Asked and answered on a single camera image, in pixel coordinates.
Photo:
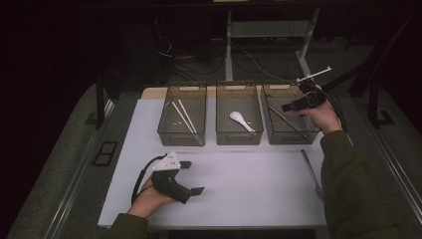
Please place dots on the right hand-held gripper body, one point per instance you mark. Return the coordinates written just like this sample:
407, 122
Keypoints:
313, 98

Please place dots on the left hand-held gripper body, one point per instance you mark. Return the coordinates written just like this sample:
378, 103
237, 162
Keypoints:
166, 163

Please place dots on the dark transparent plastic bin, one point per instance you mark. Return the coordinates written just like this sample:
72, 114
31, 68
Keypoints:
180, 136
239, 137
288, 137

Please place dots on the white chopstick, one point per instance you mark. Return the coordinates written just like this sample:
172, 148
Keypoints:
188, 114
182, 114

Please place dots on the white plastic spoon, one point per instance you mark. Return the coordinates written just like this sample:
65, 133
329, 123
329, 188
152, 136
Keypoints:
237, 117

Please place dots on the metal fork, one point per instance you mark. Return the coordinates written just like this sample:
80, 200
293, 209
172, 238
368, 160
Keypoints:
310, 169

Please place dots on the person's right hand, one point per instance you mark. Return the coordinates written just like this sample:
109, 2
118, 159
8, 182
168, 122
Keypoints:
323, 118

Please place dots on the person's left hand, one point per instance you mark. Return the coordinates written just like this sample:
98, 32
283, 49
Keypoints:
147, 202

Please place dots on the black metal stand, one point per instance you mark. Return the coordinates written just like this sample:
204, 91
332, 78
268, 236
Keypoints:
375, 99

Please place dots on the white metal stand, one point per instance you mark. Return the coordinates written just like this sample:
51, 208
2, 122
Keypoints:
265, 30

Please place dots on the metal floor rail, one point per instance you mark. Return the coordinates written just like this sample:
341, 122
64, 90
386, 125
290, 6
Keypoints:
71, 186
398, 169

